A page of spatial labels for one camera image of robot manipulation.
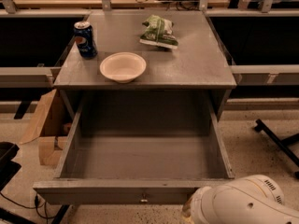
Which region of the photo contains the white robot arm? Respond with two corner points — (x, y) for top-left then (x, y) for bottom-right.
(181, 175), (299, 224)

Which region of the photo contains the green chip bag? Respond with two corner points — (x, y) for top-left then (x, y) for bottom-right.
(139, 15), (178, 49)

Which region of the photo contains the black stand leg right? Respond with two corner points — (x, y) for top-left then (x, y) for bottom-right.
(254, 119), (299, 167)

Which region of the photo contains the blue pepsi can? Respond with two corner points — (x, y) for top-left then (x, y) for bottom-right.
(74, 21), (97, 59)

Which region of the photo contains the brown cardboard box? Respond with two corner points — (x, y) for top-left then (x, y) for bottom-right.
(20, 90), (72, 166)

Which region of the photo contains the black floor cable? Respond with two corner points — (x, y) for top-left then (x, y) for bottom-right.
(0, 191), (60, 220)

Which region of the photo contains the grey top drawer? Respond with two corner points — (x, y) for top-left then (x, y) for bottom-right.
(34, 101), (234, 204)

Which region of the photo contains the black stand leg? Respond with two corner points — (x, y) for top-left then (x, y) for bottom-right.
(0, 205), (69, 224)
(254, 119), (299, 167)

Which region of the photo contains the grey drawer cabinet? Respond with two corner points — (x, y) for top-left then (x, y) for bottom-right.
(54, 9), (236, 115)

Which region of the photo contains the white paper bowl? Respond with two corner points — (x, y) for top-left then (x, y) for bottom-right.
(99, 52), (147, 83)

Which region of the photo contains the black object at left edge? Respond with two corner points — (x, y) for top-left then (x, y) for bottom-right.
(0, 142), (21, 191)

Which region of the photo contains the black stand leg bottom left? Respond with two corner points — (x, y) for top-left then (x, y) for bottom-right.
(0, 205), (69, 224)

